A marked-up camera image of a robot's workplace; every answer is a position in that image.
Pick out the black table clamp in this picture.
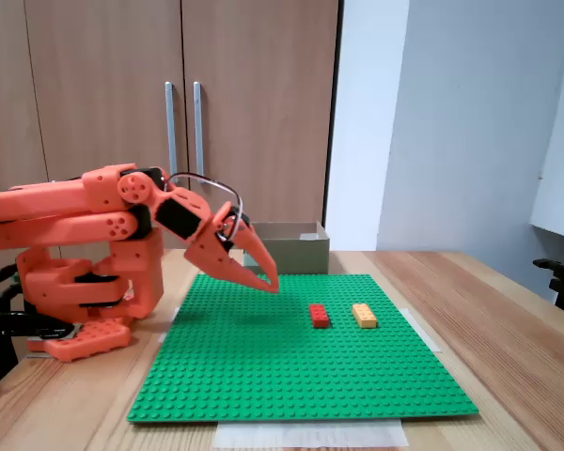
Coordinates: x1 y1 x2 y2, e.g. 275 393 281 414
0 309 79 396

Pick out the yellow lego block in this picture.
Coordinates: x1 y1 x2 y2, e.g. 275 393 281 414
351 303 380 330

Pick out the translucent masking tape strip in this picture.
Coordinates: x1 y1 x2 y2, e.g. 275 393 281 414
157 305 183 345
213 419 410 451
405 307 444 354

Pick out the metal cabinet door handle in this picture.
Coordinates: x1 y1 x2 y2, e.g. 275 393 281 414
164 81 180 179
192 81 207 184

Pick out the red lego block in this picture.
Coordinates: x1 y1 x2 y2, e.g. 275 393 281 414
308 303 333 330

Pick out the thin servo cable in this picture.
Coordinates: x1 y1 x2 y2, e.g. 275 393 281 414
165 172 243 243

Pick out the open cardboard box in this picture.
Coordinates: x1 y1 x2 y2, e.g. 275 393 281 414
242 221 331 276

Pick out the green lego baseplate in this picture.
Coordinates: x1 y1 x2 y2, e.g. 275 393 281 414
126 273 480 424

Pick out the wooden cabinet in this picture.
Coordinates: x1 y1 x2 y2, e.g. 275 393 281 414
0 0 345 253

